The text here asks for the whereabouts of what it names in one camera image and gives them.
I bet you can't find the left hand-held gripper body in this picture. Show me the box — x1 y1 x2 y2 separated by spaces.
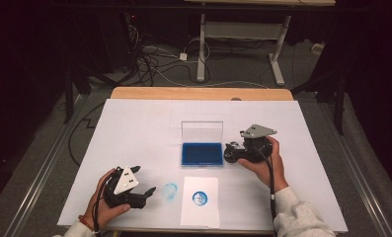
103 166 148 209

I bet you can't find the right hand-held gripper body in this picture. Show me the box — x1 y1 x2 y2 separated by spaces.
239 123 278 164

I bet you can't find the black round stamp base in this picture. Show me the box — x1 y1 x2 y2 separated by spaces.
223 141 245 164

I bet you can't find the blue ink pad box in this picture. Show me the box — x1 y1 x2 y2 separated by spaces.
180 120 225 168

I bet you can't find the person's right hand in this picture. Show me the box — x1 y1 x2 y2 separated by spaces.
237 135 289 194

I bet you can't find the person's left hand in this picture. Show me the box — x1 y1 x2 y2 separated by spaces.
83 168 132 228

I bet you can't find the large white table cover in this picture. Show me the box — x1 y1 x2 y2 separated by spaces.
56 98 350 234

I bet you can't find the white paper sheet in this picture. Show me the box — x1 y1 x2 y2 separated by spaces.
180 176 221 229

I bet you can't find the wooden table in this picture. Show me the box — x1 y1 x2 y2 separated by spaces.
56 86 350 237

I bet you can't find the black metal stand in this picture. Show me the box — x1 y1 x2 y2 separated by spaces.
61 62 89 125
291 65 348 136

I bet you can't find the white power strip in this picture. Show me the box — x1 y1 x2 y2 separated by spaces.
311 42 326 56

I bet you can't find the right hand-held gripper cable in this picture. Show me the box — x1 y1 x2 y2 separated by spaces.
262 154 279 237

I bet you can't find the hand-held gripper cable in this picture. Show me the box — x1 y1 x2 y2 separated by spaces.
91 171 118 236
262 154 279 237

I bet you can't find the left hand-held gripper cable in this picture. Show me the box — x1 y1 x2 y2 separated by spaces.
91 171 118 236

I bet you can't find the red bracelet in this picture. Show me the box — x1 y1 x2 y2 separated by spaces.
78 214 96 231

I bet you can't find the black floor cable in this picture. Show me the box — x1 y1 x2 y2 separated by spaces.
67 102 106 167

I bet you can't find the aluminium floor rail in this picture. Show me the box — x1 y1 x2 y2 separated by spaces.
318 98 392 237
4 94 88 237

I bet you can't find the tangle of floor cables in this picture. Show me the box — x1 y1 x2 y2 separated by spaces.
127 24 214 87

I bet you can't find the white metal desk frame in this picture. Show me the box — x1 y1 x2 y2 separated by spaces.
183 0 336 87

